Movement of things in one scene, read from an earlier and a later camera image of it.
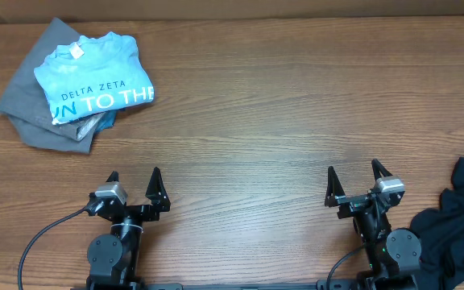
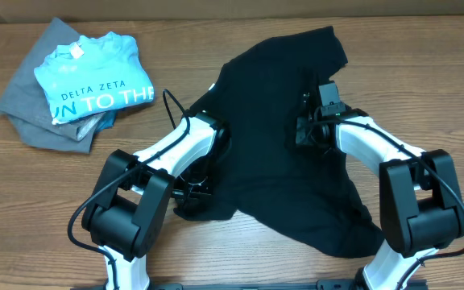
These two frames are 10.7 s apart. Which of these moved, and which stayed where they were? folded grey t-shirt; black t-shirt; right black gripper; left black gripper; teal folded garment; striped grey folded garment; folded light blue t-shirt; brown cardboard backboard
Moved: black t-shirt; right black gripper; left black gripper
Stayed: brown cardboard backboard; folded light blue t-shirt; teal folded garment; folded grey t-shirt; striped grey folded garment
